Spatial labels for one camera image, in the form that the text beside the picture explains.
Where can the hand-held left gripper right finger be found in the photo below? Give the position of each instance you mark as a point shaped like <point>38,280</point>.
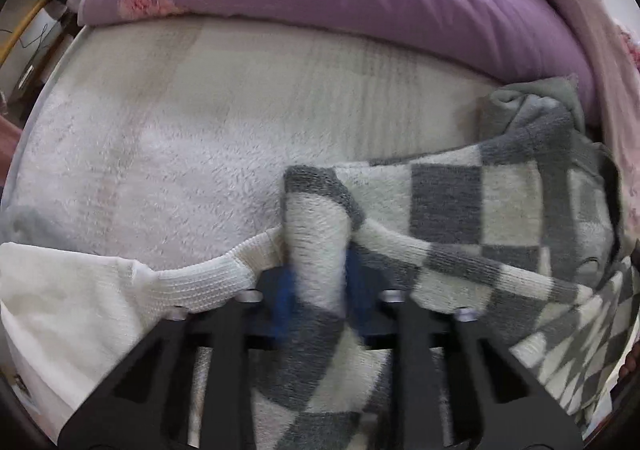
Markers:
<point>361,300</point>

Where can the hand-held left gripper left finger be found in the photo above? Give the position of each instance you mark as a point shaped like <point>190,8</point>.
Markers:
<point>283,301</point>

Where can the grey white checkered knit sweater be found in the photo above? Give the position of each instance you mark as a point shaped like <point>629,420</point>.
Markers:
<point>450,225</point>

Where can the white fleece blanket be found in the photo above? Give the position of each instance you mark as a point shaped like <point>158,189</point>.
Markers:
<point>165,140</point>

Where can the pink floral sheet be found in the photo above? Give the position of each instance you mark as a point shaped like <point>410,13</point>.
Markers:
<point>605,55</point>

